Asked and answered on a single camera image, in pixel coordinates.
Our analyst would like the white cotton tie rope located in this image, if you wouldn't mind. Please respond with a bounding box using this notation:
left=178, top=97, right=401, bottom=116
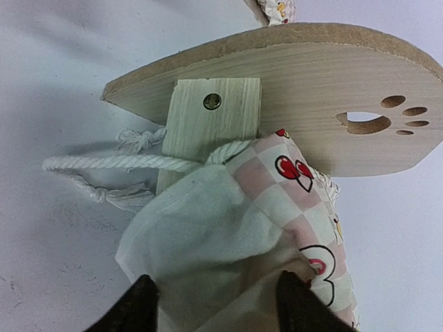
left=42, top=127, right=257, bottom=212

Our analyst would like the wooden pet bed frame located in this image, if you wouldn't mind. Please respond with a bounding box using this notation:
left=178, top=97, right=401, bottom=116
left=102, top=23, right=442, bottom=177

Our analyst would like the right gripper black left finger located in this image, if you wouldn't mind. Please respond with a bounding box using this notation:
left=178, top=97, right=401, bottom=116
left=85, top=275, right=160, bottom=332

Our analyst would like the duck print bed cushion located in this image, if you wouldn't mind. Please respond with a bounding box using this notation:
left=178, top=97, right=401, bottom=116
left=114, top=0, right=363, bottom=332

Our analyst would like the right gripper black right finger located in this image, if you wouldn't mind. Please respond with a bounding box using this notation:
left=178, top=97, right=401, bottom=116
left=275, top=270, right=352, bottom=332

